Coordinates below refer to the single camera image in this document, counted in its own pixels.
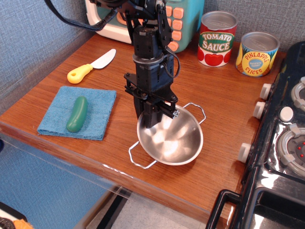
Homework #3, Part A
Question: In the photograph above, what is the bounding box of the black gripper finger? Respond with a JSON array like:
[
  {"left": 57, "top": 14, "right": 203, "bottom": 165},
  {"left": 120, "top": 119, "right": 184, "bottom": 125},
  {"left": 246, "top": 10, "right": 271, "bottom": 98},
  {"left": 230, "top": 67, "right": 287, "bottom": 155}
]
[
  {"left": 133, "top": 97, "right": 145, "bottom": 119},
  {"left": 144, "top": 103, "right": 163, "bottom": 128}
]

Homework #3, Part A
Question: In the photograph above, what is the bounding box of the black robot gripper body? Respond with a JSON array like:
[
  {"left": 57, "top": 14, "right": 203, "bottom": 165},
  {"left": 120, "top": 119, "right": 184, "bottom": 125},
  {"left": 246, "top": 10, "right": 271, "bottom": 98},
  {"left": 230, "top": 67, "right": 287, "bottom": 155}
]
[{"left": 124, "top": 53, "right": 178, "bottom": 118}]

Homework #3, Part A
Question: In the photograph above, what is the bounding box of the small steel two-handled pot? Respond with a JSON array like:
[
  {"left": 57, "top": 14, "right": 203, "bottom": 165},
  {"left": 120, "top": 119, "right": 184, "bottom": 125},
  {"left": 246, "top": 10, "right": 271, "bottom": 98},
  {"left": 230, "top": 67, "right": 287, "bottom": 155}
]
[{"left": 128, "top": 102, "right": 206, "bottom": 169}]

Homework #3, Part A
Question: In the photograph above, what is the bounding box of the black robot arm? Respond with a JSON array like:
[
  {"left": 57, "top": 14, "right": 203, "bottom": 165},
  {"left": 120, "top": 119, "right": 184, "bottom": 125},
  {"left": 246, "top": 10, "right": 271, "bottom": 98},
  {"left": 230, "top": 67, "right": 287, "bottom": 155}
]
[{"left": 92, "top": 0, "right": 180, "bottom": 128}]

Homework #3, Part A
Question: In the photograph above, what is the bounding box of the white stove knob bottom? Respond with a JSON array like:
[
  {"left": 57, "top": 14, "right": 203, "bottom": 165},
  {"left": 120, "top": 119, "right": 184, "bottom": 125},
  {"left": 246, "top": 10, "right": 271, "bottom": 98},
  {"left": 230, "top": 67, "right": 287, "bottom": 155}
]
[{"left": 237, "top": 143, "right": 252, "bottom": 163}]

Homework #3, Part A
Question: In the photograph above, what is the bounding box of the white stove knob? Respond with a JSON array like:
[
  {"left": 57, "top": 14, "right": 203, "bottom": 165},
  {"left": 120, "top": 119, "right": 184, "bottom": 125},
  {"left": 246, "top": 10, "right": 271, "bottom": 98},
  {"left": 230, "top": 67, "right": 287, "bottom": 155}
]
[
  {"left": 237, "top": 143, "right": 252, "bottom": 163},
  {"left": 253, "top": 102, "right": 265, "bottom": 119},
  {"left": 260, "top": 83, "right": 272, "bottom": 100}
]

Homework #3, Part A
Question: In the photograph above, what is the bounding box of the blue folded cloth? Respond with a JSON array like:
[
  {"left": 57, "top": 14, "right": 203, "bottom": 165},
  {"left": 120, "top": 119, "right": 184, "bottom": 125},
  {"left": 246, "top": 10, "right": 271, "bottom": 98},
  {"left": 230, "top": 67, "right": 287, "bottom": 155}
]
[{"left": 37, "top": 86, "right": 116, "bottom": 141}]

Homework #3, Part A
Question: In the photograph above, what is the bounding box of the green toy cucumber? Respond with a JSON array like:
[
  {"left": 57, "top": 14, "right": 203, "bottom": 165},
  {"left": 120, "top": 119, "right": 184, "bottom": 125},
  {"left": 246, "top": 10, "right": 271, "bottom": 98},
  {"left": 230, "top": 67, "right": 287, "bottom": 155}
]
[{"left": 66, "top": 96, "right": 88, "bottom": 133}]

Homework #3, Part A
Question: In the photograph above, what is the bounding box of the teal toy microwave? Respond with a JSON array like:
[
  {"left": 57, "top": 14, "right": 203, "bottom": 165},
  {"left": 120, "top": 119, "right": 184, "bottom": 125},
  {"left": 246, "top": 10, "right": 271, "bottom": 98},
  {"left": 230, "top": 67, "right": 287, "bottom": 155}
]
[{"left": 97, "top": 0, "right": 204, "bottom": 53}]

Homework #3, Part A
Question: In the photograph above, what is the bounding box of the tomato sauce can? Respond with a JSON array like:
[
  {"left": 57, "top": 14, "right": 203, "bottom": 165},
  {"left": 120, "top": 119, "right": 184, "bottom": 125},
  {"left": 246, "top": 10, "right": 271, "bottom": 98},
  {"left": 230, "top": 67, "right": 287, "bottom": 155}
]
[{"left": 197, "top": 11, "right": 238, "bottom": 67}]

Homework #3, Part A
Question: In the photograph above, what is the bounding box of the pineapple slices can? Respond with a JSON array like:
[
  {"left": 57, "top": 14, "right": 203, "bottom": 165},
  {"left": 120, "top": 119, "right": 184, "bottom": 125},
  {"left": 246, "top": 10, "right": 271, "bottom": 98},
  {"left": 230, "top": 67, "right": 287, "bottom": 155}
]
[{"left": 235, "top": 31, "right": 280, "bottom": 77}]

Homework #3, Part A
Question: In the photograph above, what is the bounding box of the white stove knob middle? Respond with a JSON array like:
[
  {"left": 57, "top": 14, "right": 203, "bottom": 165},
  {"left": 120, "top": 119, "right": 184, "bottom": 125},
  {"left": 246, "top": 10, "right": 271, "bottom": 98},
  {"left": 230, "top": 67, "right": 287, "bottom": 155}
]
[{"left": 253, "top": 102, "right": 265, "bottom": 119}]

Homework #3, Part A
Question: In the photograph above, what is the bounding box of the white stove knob top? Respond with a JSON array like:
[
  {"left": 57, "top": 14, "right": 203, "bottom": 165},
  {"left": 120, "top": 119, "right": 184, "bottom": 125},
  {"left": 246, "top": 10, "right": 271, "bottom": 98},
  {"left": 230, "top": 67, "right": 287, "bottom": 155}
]
[{"left": 260, "top": 83, "right": 272, "bottom": 100}]

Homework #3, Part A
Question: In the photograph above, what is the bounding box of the black toy stove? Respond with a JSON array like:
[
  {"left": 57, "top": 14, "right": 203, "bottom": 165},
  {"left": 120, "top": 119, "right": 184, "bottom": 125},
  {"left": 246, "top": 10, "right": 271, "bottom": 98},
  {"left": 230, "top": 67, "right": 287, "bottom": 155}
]
[{"left": 206, "top": 42, "right": 305, "bottom": 229}]

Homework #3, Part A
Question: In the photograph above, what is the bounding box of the orange object bottom left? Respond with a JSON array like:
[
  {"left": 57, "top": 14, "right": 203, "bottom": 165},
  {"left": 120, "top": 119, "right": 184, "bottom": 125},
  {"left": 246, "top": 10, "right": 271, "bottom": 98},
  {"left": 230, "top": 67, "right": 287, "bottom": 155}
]
[{"left": 0, "top": 217, "right": 34, "bottom": 229}]

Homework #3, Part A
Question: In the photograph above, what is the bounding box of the yellow-handled toy knife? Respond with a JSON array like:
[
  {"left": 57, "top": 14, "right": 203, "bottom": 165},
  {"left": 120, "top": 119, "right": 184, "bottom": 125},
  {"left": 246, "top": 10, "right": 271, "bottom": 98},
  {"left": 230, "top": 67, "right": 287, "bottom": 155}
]
[{"left": 67, "top": 49, "right": 116, "bottom": 84}]

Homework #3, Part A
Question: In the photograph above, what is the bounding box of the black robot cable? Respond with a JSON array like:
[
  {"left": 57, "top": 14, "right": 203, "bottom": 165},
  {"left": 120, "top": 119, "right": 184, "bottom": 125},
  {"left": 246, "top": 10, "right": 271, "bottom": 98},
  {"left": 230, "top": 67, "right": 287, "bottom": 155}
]
[{"left": 44, "top": 0, "right": 119, "bottom": 32}]

